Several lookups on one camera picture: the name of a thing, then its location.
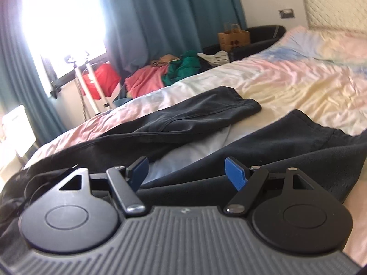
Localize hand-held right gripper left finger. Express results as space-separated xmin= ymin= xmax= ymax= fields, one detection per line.
xmin=56 ymin=157 xmax=150 ymax=217

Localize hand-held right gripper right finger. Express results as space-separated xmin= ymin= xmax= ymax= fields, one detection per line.
xmin=224 ymin=157 xmax=317 ymax=216

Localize black pants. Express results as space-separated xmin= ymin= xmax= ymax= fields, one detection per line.
xmin=0 ymin=86 xmax=367 ymax=264

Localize pink cloth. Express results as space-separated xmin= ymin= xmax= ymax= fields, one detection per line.
xmin=124 ymin=63 xmax=170 ymax=98

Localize red garment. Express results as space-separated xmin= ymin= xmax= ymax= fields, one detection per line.
xmin=81 ymin=63 xmax=121 ymax=98

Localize pastel tie-dye bedsheet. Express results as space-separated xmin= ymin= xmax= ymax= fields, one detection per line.
xmin=21 ymin=25 xmax=367 ymax=264

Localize green cloth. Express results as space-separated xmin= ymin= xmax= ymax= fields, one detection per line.
xmin=163 ymin=50 xmax=207 ymax=88

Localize beige cloth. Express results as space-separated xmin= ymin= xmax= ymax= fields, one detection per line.
xmin=151 ymin=55 xmax=182 ymax=67

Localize white cloth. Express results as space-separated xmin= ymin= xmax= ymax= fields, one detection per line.
xmin=197 ymin=51 xmax=230 ymax=65

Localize white chair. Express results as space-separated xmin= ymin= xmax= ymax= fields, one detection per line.
xmin=1 ymin=104 xmax=37 ymax=159

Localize brown paper bag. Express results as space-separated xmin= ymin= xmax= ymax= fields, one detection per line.
xmin=217 ymin=22 xmax=251 ymax=52

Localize black armchair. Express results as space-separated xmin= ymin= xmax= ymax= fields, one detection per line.
xmin=203 ymin=25 xmax=287 ymax=63

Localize narrow teal curtain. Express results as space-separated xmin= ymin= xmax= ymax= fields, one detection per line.
xmin=0 ymin=0 xmax=68 ymax=149

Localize wide teal curtain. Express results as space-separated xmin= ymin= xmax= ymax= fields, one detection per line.
xmin=95 ymin=0 xmax=247 ymax=78

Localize dark framed window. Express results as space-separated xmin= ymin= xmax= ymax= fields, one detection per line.
xmin=20 ymin=0 xmax=111 ymax=84

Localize cream quilted pillow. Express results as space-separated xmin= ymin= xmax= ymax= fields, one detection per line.
xmin=301 ymin=0 xmax=367 ymax=33

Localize black window handle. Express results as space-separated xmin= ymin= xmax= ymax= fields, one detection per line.
xmin=50 ymin=80 xmax=63 ymax=98

